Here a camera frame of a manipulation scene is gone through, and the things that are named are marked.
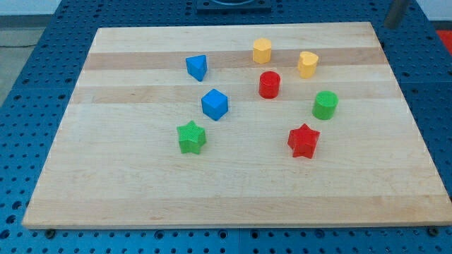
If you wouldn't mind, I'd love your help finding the green star block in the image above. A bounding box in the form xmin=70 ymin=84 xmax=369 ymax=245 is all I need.
xmin=177 ymin=121 xmax=206 ymax=155

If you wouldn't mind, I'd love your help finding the blue cube block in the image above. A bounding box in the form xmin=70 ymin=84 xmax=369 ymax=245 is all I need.
xmin=201 ymin=89 xmax=228 ymax=121

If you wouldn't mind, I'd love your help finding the red star block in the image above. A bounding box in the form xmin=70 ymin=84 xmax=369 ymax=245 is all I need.
xmin=287 ymin=123 xmax=321 ymax=159

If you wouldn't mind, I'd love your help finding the wooden board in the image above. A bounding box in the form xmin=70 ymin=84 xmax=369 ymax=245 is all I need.
xmin=23 ymin=22 xmax=451 ymax=229

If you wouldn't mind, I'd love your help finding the red cylinder block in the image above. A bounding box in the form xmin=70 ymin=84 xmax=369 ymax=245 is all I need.
xmin=258 ymin=71 xmax=281 ymax=99

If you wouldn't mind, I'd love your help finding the blue triangle block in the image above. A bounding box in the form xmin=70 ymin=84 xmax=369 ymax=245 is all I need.
xmin=186 ymin=55 xmax=208 ymax=82

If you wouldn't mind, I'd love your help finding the yellow hexagon block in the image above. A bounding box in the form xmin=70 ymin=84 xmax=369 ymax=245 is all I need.
xmin=252 ymin=38 xmax=272 ymax=64

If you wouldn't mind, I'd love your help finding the green cylinder block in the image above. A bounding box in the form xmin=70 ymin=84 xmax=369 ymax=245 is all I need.
xmin=311 ymin=90 xmax=339 ymax=120

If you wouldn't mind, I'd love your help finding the yellow heart block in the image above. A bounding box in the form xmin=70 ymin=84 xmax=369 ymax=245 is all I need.
xmin=297 ymin=51 xmax=319 ymax=79

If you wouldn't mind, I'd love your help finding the grey pusher rod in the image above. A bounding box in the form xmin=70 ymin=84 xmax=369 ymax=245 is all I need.
xmin=383 ymin=0 xmax=410 ymax=30

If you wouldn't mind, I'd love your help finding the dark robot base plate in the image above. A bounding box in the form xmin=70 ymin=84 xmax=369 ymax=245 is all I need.
xmin=195 ymin=0 xmax=272 ymax=13

